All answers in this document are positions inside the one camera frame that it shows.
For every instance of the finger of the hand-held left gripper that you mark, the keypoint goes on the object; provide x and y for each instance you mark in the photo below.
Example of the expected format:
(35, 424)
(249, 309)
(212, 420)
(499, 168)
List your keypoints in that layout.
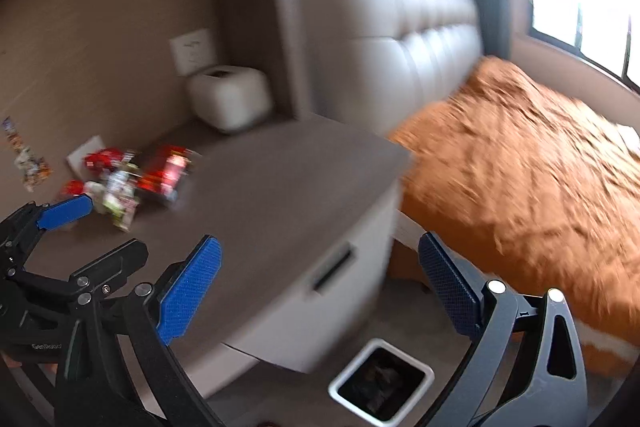
(112, 259)
(65, 212)

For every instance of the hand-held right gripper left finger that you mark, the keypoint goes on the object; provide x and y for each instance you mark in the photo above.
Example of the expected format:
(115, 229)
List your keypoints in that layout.
(189, 292)

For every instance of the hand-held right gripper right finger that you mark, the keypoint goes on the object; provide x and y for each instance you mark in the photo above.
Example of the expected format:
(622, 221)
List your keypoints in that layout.
(449, 287)

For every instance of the red wrapper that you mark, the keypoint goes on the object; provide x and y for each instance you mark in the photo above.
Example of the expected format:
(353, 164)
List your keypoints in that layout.
(74, 188)

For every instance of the green white snack packet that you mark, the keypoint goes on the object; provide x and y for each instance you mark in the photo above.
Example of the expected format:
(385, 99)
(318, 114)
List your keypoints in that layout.
(120, 197)

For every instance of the small red snack packet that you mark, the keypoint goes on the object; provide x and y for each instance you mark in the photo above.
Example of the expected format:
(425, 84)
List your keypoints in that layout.
(102, 159)

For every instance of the large red snack packet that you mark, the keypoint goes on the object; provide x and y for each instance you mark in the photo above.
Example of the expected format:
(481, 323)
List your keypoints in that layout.
(170, 172)

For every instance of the white square bin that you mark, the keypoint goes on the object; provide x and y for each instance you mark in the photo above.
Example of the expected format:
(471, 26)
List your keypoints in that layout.
(345, 382)

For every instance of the white card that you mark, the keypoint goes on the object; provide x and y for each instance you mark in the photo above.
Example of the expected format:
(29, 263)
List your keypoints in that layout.
(82, 152)

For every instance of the colourful sticker strip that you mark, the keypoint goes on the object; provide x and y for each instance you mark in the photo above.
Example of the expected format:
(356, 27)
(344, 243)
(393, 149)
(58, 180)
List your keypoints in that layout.
(27, 157)

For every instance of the orange blanket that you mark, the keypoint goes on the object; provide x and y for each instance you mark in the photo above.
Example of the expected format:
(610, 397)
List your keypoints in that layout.
(525, 187)

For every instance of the grey top white nightstand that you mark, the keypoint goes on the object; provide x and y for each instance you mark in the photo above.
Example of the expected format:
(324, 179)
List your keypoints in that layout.
(280, 187)

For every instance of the white rounded box device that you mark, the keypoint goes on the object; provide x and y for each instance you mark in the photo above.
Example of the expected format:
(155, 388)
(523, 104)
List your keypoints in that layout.
(230, 94)

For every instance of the beige padded headboard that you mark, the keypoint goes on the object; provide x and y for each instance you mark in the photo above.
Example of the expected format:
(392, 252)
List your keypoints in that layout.
(400, 17)

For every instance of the white wall socket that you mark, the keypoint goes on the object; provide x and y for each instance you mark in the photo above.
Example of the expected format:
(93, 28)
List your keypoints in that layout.
(192, 52)

